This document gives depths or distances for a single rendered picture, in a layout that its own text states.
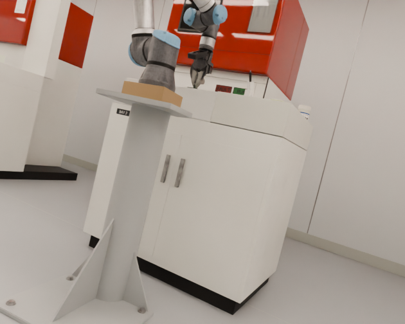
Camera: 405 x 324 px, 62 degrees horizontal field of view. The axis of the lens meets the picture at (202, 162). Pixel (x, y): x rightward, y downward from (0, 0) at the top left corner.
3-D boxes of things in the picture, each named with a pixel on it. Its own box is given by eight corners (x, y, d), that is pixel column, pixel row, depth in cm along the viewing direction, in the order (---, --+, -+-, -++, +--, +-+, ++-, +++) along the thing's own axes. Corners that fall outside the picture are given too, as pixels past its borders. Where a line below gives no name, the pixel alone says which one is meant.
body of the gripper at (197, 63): (211, 75, 171) (216, 52, 170) (204, 70, 163) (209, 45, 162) (198, 73, 174) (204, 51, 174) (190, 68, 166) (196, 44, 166)
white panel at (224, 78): (152, 116, 251) (164, 63, 249) (253, 139, 215) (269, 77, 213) (149, 116, 248) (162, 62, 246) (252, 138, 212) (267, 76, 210)
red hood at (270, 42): (204, 87, 309) (220, 23, 307) (290, 101, 273) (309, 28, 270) (158, 60, 242) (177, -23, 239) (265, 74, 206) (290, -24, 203)
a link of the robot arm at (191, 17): (198, 3, 151) (216, 14, 158) (184, 8, 159) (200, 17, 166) (195, 20, 151) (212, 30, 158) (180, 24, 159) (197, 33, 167)
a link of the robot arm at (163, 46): (157, 59, 128) (164, 24, 127) (139, 61, 138) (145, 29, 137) (181, 69, 136) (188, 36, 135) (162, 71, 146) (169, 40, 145)
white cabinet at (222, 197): (145, 231, 244) (171, 121, 240) (272, 284, 201) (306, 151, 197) (76, 245, 187) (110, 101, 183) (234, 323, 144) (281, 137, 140)
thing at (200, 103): (131, 107, 190) (137, 82, 189) (218, 125, 165) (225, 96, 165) (120, 103, 181) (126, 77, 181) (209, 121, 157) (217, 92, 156)
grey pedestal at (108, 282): (96, 364, 100) (160, 92, 96) (-9, 307, 114) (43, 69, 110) (169, 302, 148) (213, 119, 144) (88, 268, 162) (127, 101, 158)
